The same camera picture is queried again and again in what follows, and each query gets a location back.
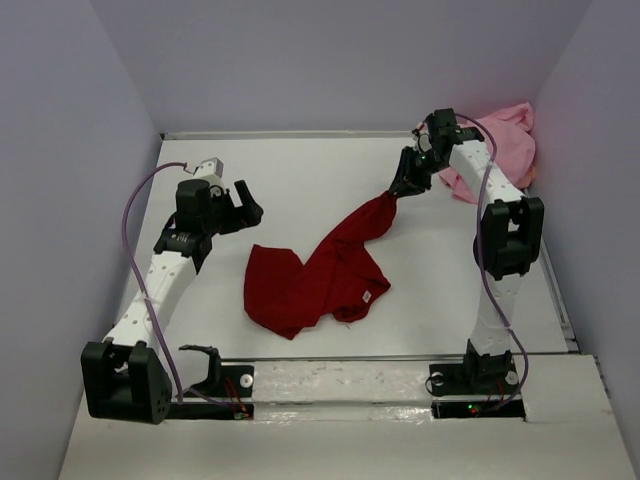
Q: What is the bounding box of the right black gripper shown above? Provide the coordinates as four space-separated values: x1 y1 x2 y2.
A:
387 145 448 199

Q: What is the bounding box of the red t shirt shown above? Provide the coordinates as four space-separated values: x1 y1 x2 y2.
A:
243 192 397 340

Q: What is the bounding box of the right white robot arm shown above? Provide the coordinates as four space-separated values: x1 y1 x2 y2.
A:
389 109 545 401

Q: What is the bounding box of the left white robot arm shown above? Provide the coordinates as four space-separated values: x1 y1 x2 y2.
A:
81 178 263 424

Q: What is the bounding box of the pink t shirt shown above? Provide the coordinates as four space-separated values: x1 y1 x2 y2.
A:
437 101 539 205

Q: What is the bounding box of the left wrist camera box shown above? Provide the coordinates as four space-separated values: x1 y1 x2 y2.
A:
193 157 224 184

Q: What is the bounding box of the metal rail at front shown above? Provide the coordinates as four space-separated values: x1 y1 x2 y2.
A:
222 354 464 363

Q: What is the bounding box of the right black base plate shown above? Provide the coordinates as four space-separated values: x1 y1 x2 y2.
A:
425 362 526 420

